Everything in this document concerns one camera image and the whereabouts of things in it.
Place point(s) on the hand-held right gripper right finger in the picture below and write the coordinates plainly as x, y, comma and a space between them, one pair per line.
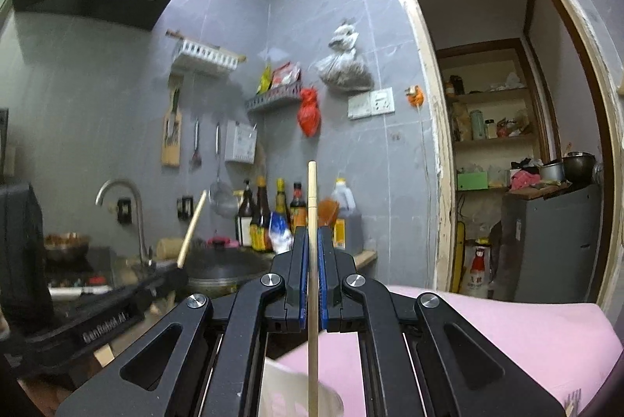
323, 273

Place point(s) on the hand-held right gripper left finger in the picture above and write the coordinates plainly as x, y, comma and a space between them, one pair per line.
303, 273

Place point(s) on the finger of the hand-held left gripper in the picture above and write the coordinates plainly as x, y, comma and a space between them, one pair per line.
168, 284

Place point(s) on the wooden chopstick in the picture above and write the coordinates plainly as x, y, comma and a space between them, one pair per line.
192, 227
313, 373

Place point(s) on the wooden countertop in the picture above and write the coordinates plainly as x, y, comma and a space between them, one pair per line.
365, 257

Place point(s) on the blue white packet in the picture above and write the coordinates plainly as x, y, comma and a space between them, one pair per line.
280, 232

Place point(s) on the metal bowl with food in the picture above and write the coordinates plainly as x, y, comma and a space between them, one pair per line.
66, 249

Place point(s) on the cooking oil jug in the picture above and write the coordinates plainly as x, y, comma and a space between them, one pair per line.
347, 222

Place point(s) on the black wok with lid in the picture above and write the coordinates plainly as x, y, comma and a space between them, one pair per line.
224, 268

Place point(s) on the orange plastic bag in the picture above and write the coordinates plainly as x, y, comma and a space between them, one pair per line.
327, 212

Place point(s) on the red label sauce bottle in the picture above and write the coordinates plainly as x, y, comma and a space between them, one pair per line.
298, 212

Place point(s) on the yellow label sauce bottle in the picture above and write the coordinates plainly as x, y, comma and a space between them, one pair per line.
262, 227

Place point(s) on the pink lid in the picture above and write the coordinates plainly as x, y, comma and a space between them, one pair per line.
223, 242

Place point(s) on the black stove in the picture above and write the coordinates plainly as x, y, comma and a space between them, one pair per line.
97, 266

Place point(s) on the slim dark sauce bottle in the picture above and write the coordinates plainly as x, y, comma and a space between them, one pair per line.
281, 202

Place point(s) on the metal faucet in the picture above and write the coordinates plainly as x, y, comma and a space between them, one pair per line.
139, 212

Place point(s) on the hanging metal strainer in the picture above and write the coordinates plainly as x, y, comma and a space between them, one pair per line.
224, 202

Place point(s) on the hanging metal spatula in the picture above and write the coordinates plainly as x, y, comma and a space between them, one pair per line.
196, 154

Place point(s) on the yellow flat object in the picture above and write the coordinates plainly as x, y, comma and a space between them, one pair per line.
459, 256

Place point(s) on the white hanging box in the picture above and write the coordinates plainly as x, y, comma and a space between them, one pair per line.
240, 144

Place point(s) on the white bag with red figure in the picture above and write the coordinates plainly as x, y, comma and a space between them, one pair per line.
477, 271

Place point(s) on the red plastic bag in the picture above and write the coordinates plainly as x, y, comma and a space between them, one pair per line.
309, 115

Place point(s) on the green box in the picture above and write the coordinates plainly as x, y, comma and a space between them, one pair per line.
472, 181

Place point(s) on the yellow snack packet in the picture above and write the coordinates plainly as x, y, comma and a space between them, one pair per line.
264, 81

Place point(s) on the red snack packet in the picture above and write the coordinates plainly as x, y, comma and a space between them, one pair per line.
285, 75

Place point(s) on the pink floral tablecloth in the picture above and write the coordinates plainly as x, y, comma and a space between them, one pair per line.
512, 339

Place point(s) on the clear hanging plastic bag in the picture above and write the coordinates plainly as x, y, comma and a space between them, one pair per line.
343, 68

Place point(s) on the green bottle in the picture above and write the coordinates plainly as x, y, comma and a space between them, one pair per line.
477, 124

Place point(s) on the pink cloth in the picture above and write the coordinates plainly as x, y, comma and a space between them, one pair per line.
524, 180

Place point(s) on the grey cabinet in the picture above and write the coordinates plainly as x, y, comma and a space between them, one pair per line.
551, 246

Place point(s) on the wooden shelf unit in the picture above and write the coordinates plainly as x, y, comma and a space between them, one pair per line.
492, 95

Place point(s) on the small metal pot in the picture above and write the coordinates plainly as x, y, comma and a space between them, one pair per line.
552, 172

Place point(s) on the dark metal pot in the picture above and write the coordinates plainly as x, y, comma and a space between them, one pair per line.
579, 167

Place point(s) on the black wall outlet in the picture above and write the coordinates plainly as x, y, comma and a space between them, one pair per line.
124, 210
185, 207

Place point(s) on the wooden wall knife holder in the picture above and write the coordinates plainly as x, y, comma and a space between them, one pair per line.
170, 154

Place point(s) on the white wall socket panel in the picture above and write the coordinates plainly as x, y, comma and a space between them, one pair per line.
370, 104

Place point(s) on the grey wall shelf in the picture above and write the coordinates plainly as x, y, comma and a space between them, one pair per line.
273, 99

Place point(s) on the wooden door frame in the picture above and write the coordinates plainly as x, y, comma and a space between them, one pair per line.
434, 105

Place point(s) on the white wall rack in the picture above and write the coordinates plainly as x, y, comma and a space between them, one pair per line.
204, 54

